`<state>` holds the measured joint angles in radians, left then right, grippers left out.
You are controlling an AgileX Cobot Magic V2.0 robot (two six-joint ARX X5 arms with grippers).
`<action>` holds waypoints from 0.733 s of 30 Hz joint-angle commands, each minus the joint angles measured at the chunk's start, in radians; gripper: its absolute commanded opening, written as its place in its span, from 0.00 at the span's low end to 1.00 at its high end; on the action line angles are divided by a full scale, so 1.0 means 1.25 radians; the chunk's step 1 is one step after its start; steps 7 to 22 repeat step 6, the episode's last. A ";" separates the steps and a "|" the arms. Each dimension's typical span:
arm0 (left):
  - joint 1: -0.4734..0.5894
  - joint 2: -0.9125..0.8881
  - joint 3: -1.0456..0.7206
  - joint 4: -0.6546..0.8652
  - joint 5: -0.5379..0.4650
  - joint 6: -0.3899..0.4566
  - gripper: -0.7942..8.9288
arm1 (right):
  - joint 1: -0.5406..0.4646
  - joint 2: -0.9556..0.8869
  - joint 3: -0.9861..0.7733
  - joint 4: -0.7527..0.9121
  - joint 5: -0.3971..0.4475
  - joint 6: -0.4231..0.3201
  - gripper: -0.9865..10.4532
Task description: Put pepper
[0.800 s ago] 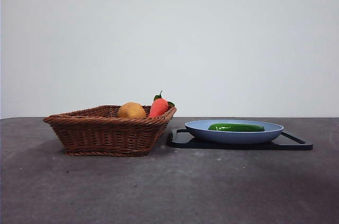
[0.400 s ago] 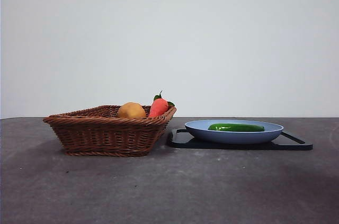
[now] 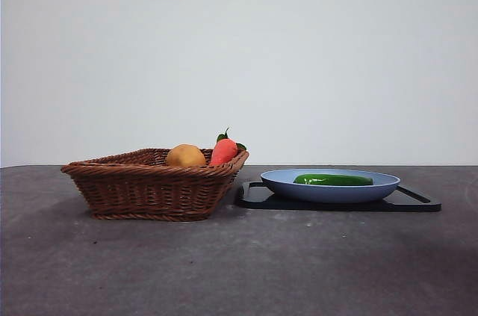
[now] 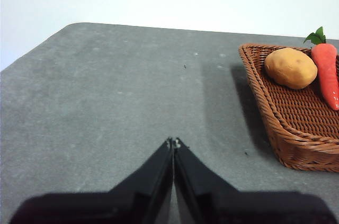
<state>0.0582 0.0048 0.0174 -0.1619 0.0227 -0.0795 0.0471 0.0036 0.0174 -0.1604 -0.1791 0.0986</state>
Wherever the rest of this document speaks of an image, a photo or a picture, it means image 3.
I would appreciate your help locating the blue round plate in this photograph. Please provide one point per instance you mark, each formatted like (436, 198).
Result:
(328, 193)

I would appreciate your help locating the green pepper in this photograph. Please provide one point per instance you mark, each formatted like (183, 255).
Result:
(336, 180)

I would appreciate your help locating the orange toy carrot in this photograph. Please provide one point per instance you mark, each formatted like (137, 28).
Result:
(224, 151)

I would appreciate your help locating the yellow-brown potato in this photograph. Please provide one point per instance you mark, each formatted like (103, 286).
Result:
(185, 155)

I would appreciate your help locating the brown wicker basket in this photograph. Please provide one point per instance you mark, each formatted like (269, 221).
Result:
(149, 191)

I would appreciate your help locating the black rectangular tray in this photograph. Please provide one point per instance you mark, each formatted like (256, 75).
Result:
(411, 204)

